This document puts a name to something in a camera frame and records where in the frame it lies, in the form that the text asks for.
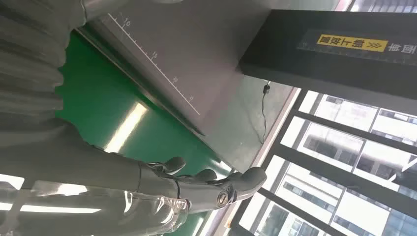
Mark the black and yellow instruction label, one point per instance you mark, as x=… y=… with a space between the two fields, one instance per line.
x=351 y=43

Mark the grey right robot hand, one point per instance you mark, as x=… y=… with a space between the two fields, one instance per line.
x=81 y=176

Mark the green conveyor belt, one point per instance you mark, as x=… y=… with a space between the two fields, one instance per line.
x=97 y=97

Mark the black inbound scanner machine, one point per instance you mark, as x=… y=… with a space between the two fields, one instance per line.
x=195 y=49

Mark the black window frame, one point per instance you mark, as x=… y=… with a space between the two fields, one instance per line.
x=325 y=172

